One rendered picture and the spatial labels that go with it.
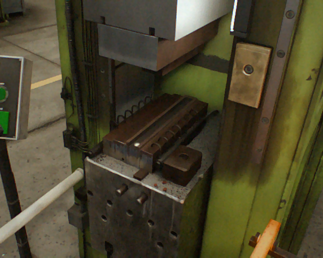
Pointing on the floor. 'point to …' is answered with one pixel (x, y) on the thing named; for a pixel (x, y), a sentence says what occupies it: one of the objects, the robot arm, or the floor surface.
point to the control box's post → (10, 191)
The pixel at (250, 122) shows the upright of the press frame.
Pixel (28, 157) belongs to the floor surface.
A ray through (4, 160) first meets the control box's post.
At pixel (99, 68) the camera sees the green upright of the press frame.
